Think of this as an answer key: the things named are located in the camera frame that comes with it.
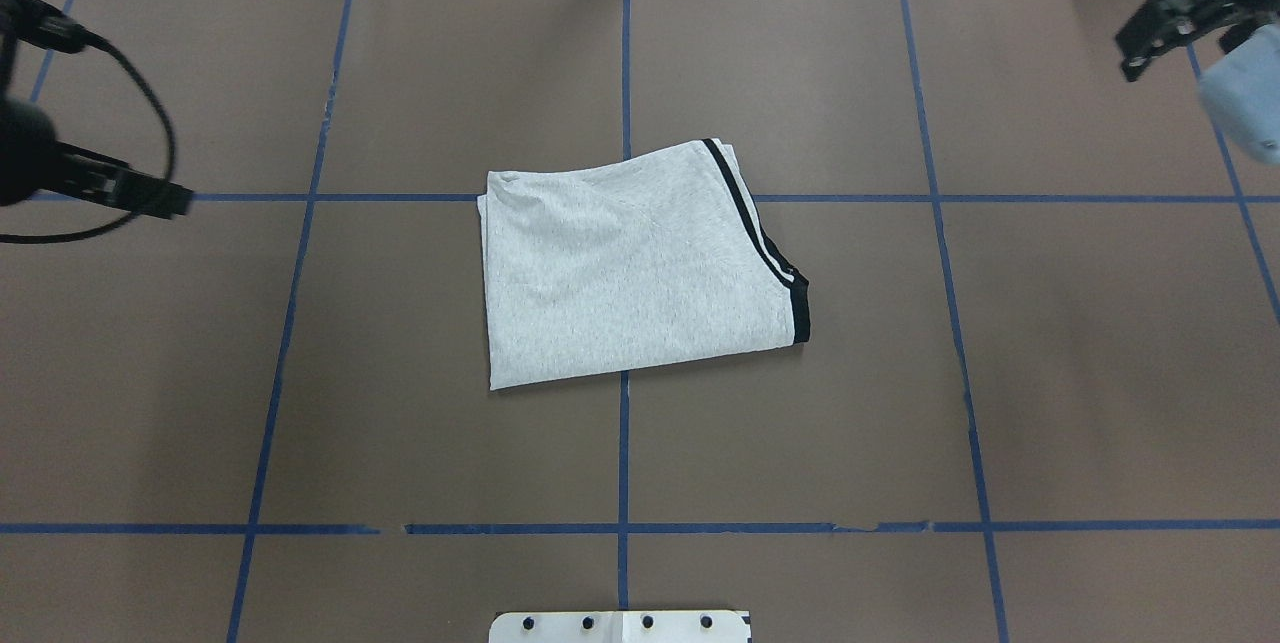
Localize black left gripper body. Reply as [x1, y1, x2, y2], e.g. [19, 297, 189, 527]
[1, 0, 110, 206]

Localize grey cartoon print t-shirt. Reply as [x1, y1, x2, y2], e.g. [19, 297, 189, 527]
[476, 138, 812, 391]

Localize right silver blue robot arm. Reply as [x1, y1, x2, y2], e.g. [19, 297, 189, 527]
[1114, 0, 1279, 167]

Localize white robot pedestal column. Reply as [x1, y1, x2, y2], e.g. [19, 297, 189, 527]
[488, 610, 753, 642]

